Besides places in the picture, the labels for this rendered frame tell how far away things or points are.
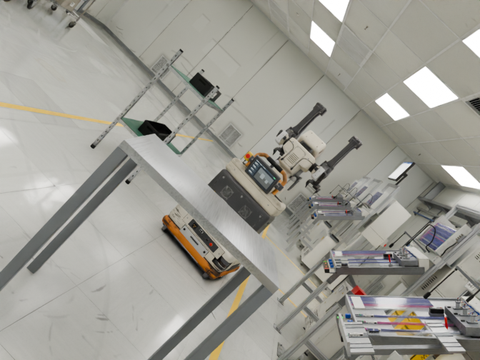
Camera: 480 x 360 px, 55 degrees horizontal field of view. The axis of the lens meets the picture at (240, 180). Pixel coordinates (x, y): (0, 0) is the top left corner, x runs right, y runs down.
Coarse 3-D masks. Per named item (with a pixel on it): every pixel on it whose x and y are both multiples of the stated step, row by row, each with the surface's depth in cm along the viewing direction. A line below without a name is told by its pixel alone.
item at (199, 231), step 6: (186, 216) 352; (186, 222) 352; (192, 222) 351; (192, 228) 350; (198, 228) 349; (198, 234) 349; (204, 234) 347; (204, 240) 347; (210, 240) 346; (210, 246) 345; (216, 246) 344; (216, 252) 343; (222, 252) 342; (216, 258) 343
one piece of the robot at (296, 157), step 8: (288, 144) 380; (296, 144) 379; (288, 152) 379; (296, 152) 378; (304, 152) 377; (280, 160) 379; (288, 160) 378; (296, 160) 377; (304, 160) 376; (312, 160) 375; (288, 168) 377; (296, 168) 377; (304, 168) 375; (312, 168) 381; (280, 176) 383; (288, 176) 385; (280, 192) 388
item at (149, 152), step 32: (128, 160) 189; (160, 160) 162; (192, 192) 162; (224, 224) 162; (32, 256) 156; (256, 256) 161; (0, 288) 155; (224, 288) 195; (192, 320) 198; (224, 320) 158; (160, 352) 200; (192, 352) 159
